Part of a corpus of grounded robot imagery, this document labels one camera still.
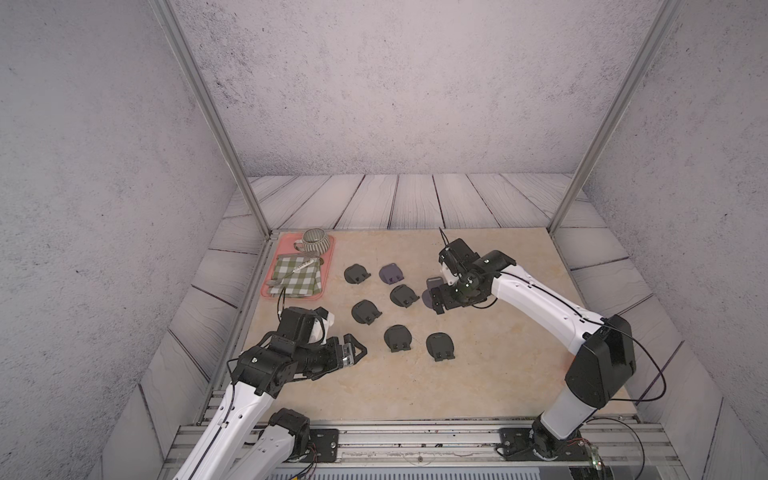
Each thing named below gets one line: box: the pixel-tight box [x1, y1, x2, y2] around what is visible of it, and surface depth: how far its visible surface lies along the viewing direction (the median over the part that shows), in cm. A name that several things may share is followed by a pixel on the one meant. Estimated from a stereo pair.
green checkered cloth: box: [269, 255, 322, 297], surface depth 107 cm
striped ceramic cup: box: [294, 228, 330, 256], surface depth 111 cm
